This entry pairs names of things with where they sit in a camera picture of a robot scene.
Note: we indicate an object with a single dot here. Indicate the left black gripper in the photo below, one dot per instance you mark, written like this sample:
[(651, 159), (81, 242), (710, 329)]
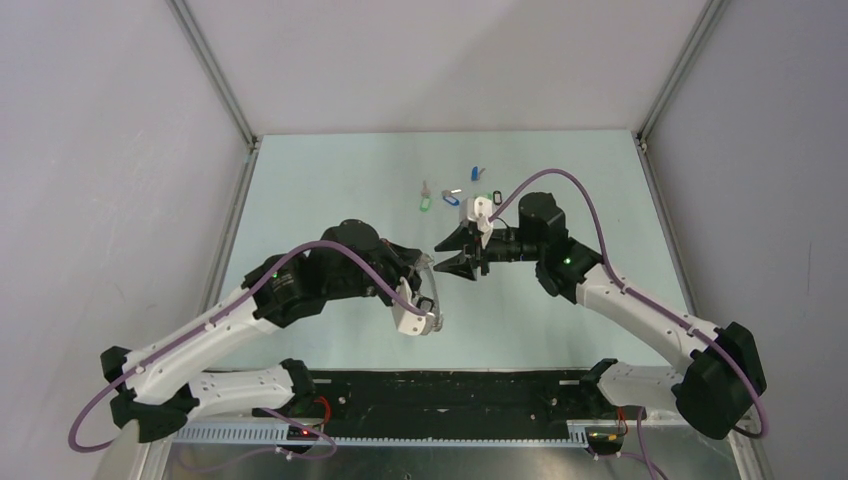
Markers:
[(402, 261)]

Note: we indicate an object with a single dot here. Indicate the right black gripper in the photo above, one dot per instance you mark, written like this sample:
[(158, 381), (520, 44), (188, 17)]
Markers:
[(461, 265)]

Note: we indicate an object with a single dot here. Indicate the perforated metal ring disc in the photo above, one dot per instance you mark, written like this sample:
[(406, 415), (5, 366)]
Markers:
[(424, 266)]

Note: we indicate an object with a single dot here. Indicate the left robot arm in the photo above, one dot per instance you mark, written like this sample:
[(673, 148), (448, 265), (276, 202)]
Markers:
[(169, 383)]

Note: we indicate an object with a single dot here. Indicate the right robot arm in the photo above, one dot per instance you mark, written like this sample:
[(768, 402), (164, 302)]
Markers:
[(714, 375)]

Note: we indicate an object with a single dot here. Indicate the green tag key left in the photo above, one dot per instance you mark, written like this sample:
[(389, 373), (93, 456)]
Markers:
[(425, 198)]

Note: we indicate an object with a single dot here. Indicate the blue tag key far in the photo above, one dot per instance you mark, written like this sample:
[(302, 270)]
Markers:
[(476, 173)]

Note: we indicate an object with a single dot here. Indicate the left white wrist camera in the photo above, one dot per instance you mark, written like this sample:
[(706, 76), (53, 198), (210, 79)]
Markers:
[(414, 316)]

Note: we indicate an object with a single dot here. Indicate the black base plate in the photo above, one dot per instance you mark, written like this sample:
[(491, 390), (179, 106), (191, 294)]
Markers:
[(535, 404)]

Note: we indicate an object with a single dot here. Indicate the white slotted cable duct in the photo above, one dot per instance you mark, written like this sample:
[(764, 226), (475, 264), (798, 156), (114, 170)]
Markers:
[(276, 434)]

